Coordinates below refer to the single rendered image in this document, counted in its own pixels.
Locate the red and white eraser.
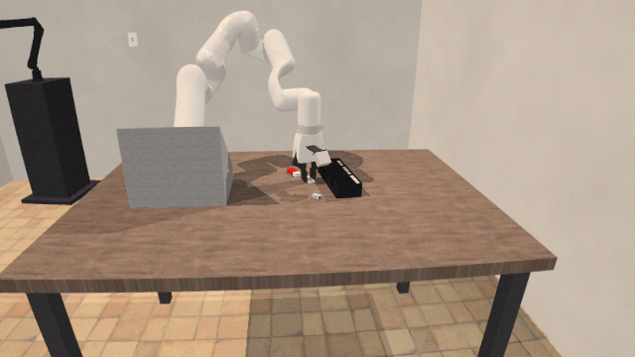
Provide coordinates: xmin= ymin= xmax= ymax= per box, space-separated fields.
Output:
xmin=287 ymin=168 xmax=301 ymax=178

